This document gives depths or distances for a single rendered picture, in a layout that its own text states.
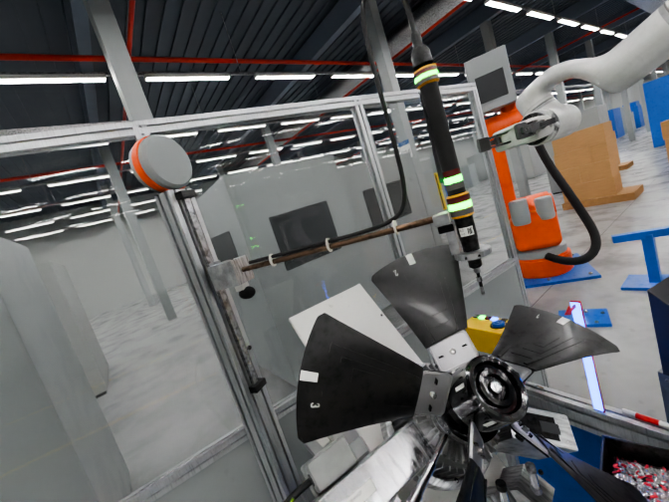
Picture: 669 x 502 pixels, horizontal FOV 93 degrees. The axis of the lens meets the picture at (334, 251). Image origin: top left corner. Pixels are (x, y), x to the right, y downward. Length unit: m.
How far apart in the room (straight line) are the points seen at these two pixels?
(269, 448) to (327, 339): 0.60
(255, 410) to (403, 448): 0.50
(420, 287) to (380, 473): 0.39
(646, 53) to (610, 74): 0.06
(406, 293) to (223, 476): 0.88
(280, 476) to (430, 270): 0.79
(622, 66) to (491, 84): 3.61
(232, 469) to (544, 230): 4.04
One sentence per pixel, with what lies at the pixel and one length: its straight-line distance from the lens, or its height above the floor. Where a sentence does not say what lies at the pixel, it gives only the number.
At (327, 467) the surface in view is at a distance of 0.74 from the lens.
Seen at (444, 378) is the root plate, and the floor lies 1.24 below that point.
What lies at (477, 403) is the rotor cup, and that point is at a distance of 0.65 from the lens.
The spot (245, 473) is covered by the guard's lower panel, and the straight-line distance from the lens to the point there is 1.35.
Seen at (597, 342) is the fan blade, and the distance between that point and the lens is 0.93.
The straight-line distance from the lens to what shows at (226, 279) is 0.91.
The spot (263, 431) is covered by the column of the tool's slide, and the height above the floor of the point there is 1.04.
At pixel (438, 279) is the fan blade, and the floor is 1.38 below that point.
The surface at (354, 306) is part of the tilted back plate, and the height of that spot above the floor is 1.32.
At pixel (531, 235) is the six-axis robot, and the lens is 4.51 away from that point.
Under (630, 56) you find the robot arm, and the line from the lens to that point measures 0.95.
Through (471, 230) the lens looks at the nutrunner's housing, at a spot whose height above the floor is 1.50.
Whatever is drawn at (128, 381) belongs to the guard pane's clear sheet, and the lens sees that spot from 1.18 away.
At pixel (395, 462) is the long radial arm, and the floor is 1.12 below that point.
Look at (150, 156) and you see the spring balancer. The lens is 0.98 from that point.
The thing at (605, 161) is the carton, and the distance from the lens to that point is 8.55.
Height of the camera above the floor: 1.62
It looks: 7 degrees down
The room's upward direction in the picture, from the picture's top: 18 degrees counter-clockwise
